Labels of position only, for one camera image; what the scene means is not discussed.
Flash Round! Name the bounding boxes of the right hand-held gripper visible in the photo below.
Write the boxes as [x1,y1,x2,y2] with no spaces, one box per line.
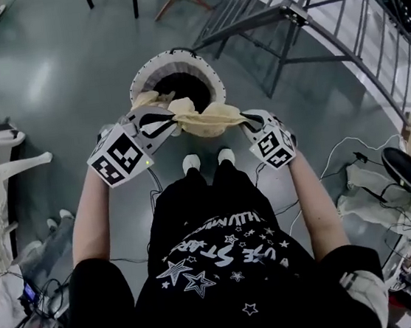
[238,103,301,174]

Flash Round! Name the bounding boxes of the person's left forearm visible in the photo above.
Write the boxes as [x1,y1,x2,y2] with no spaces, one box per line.
[61,166,129,268]

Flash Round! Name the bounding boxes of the person's right forearm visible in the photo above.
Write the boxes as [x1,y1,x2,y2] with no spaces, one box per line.
[284,144,353,265]

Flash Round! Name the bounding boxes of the person's white left shoe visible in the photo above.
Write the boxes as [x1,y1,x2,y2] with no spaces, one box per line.
[181,153,204,175]

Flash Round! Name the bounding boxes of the person's white shoe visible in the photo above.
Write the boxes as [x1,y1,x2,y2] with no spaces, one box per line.
[181,153,204,175]
[215,147,238,167]

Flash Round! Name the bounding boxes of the person's black trousers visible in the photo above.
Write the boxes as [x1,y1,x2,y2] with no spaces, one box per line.
[148,158,265,233]

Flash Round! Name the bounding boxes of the black star print t-shirt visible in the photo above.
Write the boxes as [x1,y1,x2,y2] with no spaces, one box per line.
[52,190,393,328]

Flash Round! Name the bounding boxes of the grey metal drying rack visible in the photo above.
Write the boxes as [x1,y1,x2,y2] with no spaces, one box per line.
[187,0,411,150]

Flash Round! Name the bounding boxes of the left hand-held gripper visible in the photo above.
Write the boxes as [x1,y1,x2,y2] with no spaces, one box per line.
[80,102,187,192]

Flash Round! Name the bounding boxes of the white cable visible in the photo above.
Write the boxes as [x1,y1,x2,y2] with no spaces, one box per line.
[314,130,406,181]

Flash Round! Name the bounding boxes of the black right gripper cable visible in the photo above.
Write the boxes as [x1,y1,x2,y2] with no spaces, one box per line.
[252,161,273,209]

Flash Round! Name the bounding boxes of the black stool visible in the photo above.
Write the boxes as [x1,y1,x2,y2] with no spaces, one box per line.
[82,0,165,26]

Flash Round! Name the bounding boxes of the person's white right shoe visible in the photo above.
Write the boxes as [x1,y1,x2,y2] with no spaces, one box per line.
[215,147,238,167]

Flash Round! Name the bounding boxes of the white woven laundry basket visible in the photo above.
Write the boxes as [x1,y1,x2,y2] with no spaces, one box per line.
[124,43,231,133]

